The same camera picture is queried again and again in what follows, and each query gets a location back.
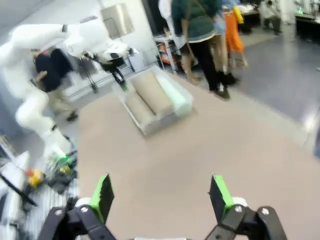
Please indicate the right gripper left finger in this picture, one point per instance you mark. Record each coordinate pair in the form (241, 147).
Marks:
(100, 200)

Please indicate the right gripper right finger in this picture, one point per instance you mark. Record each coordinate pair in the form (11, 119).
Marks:
(220, 200)

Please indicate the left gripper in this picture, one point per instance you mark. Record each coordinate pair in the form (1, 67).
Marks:
(111, 66)

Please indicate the tall beige cup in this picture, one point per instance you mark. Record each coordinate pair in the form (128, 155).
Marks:
(138, 107)
(152, 92)

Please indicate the white perforated plastic basket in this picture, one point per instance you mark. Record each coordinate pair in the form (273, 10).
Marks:
(155, 126)

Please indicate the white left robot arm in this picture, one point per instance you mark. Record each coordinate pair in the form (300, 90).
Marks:
(82, 35)

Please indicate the white table with orange item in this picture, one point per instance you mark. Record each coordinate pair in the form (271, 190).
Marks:
(166, 50)

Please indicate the person in khaki trousers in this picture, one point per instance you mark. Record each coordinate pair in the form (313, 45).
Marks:
(53, 75)

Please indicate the yellow emergency stop button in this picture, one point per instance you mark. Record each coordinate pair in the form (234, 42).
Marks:
(36, 176)

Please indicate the black tripod pole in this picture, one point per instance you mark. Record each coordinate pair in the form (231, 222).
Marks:
(17, 190)

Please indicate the mannequin in green jacket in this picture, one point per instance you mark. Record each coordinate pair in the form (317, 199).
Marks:
(197, 27)

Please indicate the mannequin in orange clothes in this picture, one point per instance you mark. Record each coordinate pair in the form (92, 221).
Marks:
(233, 35)

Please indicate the seated person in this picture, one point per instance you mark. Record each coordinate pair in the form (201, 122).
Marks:
(271, 17)

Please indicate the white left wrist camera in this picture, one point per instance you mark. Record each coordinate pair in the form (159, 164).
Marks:
(113, 52)

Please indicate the grey metal wall panel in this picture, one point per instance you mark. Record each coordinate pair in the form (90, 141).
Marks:
(117, 20)

